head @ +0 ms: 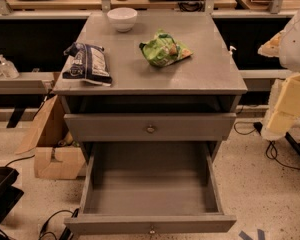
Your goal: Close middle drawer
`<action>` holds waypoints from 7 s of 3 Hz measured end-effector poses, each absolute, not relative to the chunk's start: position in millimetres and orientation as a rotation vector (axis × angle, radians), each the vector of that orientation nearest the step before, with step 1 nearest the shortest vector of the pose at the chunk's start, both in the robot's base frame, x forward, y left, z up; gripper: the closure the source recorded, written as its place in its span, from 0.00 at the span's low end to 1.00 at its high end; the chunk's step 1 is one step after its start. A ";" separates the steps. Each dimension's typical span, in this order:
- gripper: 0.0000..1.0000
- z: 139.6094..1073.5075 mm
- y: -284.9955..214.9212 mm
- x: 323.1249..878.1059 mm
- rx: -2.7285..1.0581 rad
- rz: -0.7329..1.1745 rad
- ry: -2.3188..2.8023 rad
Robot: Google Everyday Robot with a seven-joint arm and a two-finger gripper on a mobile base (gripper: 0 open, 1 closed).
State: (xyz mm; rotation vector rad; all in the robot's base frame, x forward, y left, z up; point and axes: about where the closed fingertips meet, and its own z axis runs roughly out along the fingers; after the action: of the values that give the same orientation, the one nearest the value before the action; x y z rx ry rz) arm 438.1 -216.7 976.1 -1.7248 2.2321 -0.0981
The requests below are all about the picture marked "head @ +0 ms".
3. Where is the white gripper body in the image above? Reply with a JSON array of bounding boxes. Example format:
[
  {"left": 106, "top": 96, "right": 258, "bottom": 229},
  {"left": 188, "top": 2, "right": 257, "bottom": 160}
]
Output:
[{"left": 261, "top": 73, "right": 300, "bottom": 141}]

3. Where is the grey drawer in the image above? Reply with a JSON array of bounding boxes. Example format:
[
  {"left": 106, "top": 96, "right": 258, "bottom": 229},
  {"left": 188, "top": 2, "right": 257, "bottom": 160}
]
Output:
[
  {"left": 64, "top": 113, "right": 236, "bottom": 142},
  {"left": 65, "top": 142, "right": 236, "bottom": 236}
]

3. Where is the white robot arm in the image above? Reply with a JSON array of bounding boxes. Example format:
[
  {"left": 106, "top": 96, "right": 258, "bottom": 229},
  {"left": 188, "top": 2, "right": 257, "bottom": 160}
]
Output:
[{"left": 258, "top": 9, "right": 300, "bottom": 141}]

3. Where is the grey drawer cabinet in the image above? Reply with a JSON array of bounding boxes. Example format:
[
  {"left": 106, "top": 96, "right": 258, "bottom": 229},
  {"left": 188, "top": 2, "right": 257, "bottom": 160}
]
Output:
[{"left": 54, "top": 10, "right": 247, "bottom": 155}]

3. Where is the grey top drawer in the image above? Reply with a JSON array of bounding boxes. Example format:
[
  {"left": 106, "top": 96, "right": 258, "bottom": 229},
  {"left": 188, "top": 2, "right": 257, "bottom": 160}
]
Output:
[{"left": 64, "top": 113, "right": 236, "bottom": 142}]

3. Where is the white pump bottle top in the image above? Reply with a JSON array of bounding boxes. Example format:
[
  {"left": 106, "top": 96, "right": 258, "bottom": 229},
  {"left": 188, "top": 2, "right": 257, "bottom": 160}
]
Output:
[{"left": 229, "top": 45, "right": 237, "bottom": 55}]

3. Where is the green chip bag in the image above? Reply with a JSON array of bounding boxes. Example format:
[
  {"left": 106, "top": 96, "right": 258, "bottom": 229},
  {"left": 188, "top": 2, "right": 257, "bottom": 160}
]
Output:
[{"left": 139, "top": 29, "right": 193, "bottom": 68}]

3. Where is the blue floor tape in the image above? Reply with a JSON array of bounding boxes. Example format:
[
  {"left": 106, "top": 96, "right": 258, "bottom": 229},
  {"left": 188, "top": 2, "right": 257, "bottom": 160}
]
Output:
[{"left": 238, "top": 229, "right": 266, "bottom": 240}]

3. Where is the white ceramic bowl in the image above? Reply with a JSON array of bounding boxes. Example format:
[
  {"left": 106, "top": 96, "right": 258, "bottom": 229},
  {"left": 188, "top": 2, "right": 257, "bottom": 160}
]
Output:
[{"left": 107, "top": 7, "right": 138, "bottom": 32}]

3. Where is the dark blue snack bag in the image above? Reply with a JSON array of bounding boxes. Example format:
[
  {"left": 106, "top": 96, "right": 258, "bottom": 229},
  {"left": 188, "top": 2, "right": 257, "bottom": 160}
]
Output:
[{"left": 62, "top": 42, "right": 112, "bottom": 86}]

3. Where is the brown cardboard box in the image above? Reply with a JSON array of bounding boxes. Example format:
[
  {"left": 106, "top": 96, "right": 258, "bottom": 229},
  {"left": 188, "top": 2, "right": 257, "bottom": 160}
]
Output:
[{"left": 15, "top": 96, "right": 85, "bottom": 180}]

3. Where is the clear sanitizer bottle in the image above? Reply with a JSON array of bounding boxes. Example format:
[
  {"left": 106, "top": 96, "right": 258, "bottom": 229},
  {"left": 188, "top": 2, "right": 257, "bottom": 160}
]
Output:
[{"left": 0, "top": 54, "right": 19, "bottom": 79}]

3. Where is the black power adapter cable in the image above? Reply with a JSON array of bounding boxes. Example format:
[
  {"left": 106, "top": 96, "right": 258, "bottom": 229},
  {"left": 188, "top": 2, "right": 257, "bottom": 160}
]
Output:
[{"left": 233, "top": 121, "right": 300, "bottom": 172}]

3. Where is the black floor cable left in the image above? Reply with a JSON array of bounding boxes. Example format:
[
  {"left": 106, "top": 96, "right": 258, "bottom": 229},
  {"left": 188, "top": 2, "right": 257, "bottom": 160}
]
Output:
[{"left": 38, "top": 207, "right": 80, "bottom": 240}]

